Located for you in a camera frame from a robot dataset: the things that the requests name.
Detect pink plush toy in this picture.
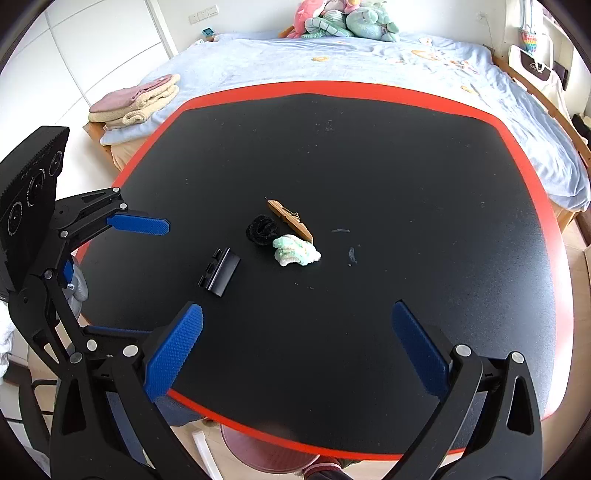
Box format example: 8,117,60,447
287,0,325,38

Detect black mesh cloth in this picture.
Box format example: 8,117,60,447
245,215,280,249

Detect green plush toy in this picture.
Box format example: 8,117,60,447
300,1,399,42

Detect white stool leg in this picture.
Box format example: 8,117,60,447
191,430,223,480

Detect colourful hanging bag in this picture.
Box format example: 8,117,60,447
521,27,539,56

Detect pink ribbed trash bin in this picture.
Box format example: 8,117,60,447
221,425,318,474

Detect person right leg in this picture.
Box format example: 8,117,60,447
300,456,358,480

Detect brown wooden strip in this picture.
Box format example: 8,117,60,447
266,200,314,244

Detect white tissue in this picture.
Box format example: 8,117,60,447
271,234,322,267

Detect white wall socket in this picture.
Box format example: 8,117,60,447
187,5,219,25

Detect bed with blue sheet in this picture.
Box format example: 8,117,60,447
84,35,590,225

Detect folded pink beige towels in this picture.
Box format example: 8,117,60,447
88,74,180,130

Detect white tote bag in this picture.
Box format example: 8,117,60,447
508,32,554,89

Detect black small box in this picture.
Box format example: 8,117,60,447
198,248,240,297

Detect red table with black top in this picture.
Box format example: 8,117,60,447
81,81,573,460

